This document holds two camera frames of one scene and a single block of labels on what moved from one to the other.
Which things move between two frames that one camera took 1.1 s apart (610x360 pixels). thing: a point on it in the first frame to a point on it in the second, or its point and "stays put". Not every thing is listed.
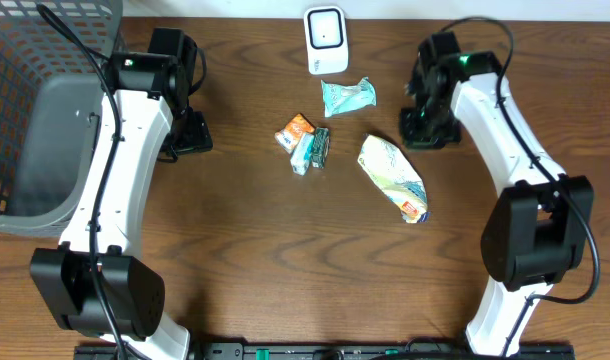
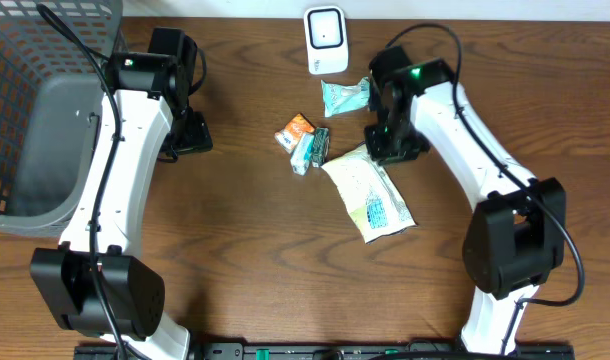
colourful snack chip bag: x=396 y=176 to x=373 y=201
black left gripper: x=190 y=138 stays put
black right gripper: x=414 y=140 to x=382 y=156
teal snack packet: x=339 y=97 stays put
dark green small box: x=320 y=150 stays put
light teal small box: x=300 y=159 stays put
